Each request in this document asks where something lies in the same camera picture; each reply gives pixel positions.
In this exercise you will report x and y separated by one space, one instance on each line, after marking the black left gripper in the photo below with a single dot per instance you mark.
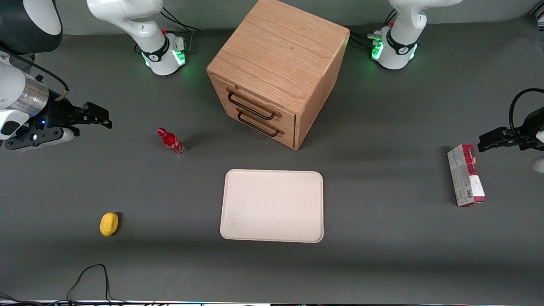
529 128

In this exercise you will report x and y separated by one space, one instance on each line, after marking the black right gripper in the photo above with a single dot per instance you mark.
56 114

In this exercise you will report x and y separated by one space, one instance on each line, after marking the wooden drawer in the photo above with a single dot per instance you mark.
287 119
287 138

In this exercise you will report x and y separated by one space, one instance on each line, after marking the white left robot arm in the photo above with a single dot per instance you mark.
403 42

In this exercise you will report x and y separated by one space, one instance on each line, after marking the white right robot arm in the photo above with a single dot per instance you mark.
127 17

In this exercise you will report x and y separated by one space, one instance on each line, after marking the wooden drawer cabinet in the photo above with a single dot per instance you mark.
280 46

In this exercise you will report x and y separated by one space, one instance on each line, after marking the grey and red carton box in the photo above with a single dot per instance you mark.
465 178

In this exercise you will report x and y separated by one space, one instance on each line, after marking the red soda bottle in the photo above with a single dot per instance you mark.
171 142

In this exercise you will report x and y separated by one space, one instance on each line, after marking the cream plastic tray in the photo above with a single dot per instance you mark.
272 206

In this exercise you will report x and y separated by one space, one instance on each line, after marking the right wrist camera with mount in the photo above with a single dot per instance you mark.
34 140

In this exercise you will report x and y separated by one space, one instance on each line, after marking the aluminium frame profile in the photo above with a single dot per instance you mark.
540 16

